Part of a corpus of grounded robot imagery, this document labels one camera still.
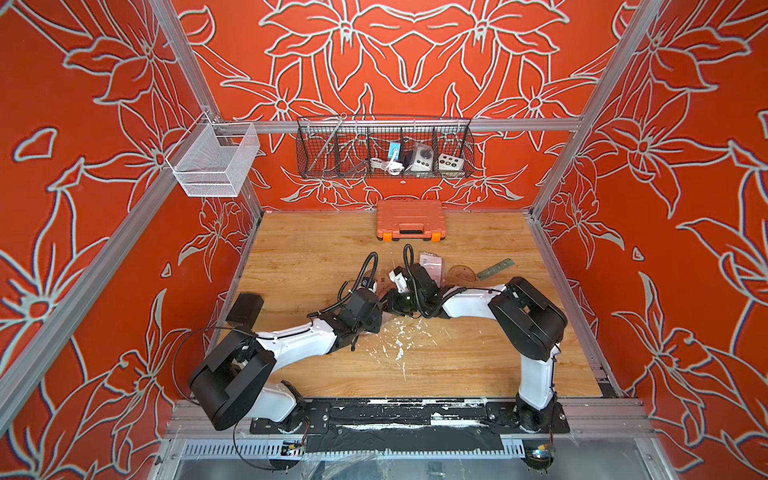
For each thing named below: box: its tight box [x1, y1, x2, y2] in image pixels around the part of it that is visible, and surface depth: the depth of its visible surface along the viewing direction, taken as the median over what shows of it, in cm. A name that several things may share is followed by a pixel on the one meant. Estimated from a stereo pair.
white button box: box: [438, 153, 464, 171], surface depth 96 cm
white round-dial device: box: [411, 144, 434, 172], surface depth 93 cm
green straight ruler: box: [476, 258, 516, 281], surface depth 105 cm
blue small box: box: [388, 142, 401, 161], surface depth 85 cm
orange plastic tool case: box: [376, 199, 447, 242], surface depth 115 cm
